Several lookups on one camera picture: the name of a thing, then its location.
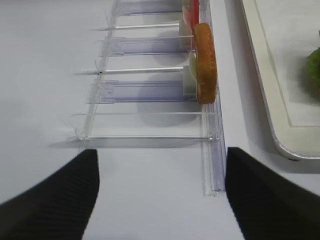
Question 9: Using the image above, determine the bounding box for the clear acrylic left rack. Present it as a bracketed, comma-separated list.
[59, 0, 226, 196]

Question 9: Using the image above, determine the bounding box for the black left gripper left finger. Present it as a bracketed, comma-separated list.
[0, 149, 100, 240]

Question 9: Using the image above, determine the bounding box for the white tray liner paper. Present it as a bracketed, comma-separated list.
[256, 0, 320, 127]

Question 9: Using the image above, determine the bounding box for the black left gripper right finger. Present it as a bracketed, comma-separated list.
[225, 147, 320, 240]

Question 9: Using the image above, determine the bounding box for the white metal tray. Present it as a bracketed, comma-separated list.
[241, 0, 320, 160]

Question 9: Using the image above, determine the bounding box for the orange bread bun slice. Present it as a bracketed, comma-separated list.
[193, 23, 218, 105]

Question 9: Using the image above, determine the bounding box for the green lettuce on burger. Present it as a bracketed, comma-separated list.
[306, 47, 320, 92]

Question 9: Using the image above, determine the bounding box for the red tomato slice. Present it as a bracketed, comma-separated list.
[182, 0, 200, 27]

